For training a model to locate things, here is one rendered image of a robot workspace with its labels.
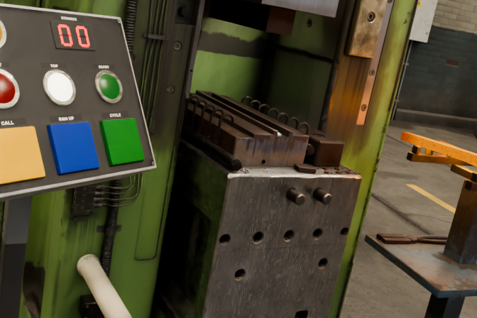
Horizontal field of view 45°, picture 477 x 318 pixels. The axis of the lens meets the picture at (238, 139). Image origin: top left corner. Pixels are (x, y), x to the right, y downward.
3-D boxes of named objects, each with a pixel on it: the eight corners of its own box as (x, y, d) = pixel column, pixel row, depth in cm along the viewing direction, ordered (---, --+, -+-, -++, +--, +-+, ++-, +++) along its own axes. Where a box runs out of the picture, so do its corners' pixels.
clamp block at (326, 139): (341, 167, 143) (346, 142, 141) (314, 167, 138) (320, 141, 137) (312, 152, 153) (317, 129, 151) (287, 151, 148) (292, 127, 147)
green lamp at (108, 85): (123, 102, 96) (127, 77, 95) (96, 100, 93) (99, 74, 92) (117, 98, 98) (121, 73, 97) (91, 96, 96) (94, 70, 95)
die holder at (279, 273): (324, 336, 149) (364, 175, 139) (194, 359, 130) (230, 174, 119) (225, 241, 195) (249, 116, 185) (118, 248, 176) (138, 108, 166)
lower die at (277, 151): (302, 166, 136) (309, 133, 135) (231, 165, 126) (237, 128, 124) (221, 120, 171) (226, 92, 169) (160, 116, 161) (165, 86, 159)
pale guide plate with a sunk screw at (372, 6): (374, 58, 154) (390, -6, 150) (349, 55, 149) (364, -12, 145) (369, 57, 155) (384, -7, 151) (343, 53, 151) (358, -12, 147)
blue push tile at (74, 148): (101, 167, 89) (90, 121, 89) (61, 173, 83) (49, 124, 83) (93, 169, 90) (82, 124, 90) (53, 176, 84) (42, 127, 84)
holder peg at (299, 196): (304, 206, 127) (306, 194, 126) (294, 206, 126) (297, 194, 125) (294, 199, 130) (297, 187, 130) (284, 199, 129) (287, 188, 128)
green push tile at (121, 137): (145, 160, 97) (135, 117, 98) (113, 165, 91) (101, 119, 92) (138, 162, 98) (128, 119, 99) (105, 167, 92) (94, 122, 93)
